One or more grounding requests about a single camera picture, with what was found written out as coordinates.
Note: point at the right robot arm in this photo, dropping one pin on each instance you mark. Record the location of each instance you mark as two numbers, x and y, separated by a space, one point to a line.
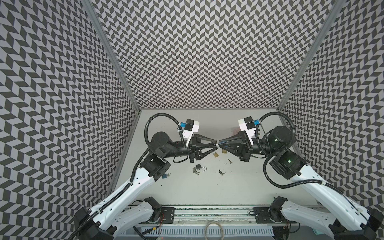
272 136

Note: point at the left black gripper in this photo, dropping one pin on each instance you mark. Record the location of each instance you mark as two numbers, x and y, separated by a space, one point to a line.
195 151

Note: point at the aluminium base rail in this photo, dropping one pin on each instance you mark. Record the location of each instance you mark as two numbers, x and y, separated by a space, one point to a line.
226 222

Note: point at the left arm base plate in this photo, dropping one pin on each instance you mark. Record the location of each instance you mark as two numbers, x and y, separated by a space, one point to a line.
165 214

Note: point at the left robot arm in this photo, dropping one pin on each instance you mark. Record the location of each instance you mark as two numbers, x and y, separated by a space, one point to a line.
105 220

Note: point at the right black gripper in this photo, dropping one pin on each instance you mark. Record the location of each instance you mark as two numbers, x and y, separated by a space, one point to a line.
244 147

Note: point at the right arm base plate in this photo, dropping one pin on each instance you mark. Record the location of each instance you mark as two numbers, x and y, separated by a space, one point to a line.
265 215

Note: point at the black padlock with keys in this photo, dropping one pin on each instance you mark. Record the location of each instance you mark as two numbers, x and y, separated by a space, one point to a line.
198 169

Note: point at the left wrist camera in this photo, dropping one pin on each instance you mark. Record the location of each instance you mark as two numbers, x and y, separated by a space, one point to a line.
188 129

